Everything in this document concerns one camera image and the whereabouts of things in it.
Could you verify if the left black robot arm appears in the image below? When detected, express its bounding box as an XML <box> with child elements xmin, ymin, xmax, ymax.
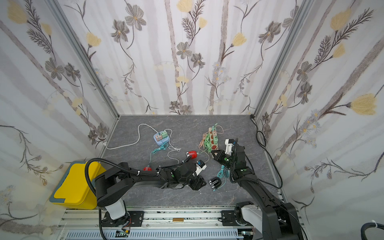
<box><xmin>85</xmin><ymin>156</ymin><xmax>207</xmax><ymax>221</ymax></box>

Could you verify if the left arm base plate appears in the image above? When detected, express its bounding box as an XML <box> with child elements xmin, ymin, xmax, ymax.
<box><xmin>101</xmin><ymin>211</ymin><xmax>144</xmax><ymax>228</ymax></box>

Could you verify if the black power strip cable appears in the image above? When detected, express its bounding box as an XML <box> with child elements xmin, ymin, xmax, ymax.
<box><xmin>250</xmin><ymin>115</ymin><xmax>283</xmax><ymax>190</ymax></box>

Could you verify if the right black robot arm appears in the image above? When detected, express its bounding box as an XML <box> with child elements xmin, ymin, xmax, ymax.
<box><xmin>211</xmin><ymin>139</ymin><xmax>308</xmax><ymax>240</ymax></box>

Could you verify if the light green cable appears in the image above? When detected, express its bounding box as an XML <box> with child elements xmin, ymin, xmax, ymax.
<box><xmin>199</xmin><ymin>123</ymin><xmax>218</xmax><ymax>154</ymax></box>

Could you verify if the yellow lidded box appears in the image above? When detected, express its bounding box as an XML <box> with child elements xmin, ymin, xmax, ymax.
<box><xmin>49</xmin><ymin>161</ymin><xmax>97</xmax><ymax>210</ymax></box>

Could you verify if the black shaver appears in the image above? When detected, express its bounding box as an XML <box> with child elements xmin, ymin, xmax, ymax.
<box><xmin>209</xmin><ymin>177</ymin><xmax>222</xmax><ymax>191</ymax></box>

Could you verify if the teal cable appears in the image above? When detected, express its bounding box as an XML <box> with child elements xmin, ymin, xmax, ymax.
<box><xmin>216</xmin><ymin>164</ymin><xmax>230</xmax><ymax>190</ymax></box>

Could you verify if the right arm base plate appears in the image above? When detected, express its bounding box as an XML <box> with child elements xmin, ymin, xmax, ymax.
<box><xmin>218</xmin><ymin>210</ymin><xmax>250</xmax><ymax>227</ymax></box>

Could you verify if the blue round power cube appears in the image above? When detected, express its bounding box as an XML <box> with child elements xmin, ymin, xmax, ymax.
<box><xmin>153</xmin><ymin>131</ymin><xmax>170</xmax><ymax>146</ymax></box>

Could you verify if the beige power strip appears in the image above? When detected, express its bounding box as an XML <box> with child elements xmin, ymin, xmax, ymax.
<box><xmin>208</xmin><ymin>126</ymin><xmax>218</xmax><ymax>150</ymax></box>

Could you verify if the white power cube cable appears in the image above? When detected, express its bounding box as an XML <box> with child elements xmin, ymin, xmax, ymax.
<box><xmin>103</xmin><ymin>123</ymin><xmax>160</xmax><ymax>150</ymax></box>

